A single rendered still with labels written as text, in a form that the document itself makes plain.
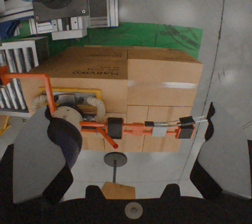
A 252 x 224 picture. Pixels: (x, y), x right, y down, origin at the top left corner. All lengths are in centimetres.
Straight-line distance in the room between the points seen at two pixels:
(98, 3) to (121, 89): 90
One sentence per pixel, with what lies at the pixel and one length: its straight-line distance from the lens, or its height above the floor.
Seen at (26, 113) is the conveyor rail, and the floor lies 59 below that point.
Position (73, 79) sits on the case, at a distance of 79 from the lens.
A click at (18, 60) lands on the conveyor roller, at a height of 55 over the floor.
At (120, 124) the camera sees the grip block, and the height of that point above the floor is 110.
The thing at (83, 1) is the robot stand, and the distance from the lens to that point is 61.
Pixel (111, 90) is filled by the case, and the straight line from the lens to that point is 77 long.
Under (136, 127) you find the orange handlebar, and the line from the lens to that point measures 71.
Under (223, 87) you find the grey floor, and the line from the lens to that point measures 220.
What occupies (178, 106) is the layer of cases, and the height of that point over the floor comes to 54.
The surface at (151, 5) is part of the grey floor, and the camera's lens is 165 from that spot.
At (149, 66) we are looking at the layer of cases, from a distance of 115.
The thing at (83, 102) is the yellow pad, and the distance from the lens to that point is 80.
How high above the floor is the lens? 163
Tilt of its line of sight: 61 degrees down
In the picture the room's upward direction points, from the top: 180 degrees counter-clockwise
